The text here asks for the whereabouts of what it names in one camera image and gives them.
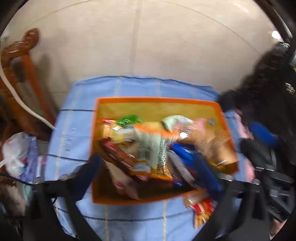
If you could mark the blue snack bag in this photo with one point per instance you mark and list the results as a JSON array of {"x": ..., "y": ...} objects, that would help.
[{"x": 193, "y": 161}]

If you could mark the orange cardboard box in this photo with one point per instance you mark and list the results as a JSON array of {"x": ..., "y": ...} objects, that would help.
[{"x": 115, "y": 118}]

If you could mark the dark chocolate snack packet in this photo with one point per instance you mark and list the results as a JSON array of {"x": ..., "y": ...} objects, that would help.
[{"x": 122, "y": 160}]

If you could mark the red noodle snack bag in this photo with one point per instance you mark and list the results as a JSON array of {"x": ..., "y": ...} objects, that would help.
[{"x": 202, "y": 211}]

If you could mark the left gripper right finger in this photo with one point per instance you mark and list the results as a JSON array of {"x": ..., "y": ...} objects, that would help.
[{"x": 240, "y": 213}]

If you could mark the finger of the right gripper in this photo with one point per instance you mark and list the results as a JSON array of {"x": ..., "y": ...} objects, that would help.
[{"x": 262, "y": 133}]

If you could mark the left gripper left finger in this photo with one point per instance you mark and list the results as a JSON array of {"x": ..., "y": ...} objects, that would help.
[{"x": 44, "y": 224}]

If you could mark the brown wooden chair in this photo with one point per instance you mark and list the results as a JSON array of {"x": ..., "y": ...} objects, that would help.
[{"x": 25, "y": 97}]

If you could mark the white plastic bag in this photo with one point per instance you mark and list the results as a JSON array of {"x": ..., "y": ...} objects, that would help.
[{"x": 20, "y": 156}]

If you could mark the light green snack bag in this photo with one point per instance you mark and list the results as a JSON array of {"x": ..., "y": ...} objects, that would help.
[{"x": 153, "y": 138}]

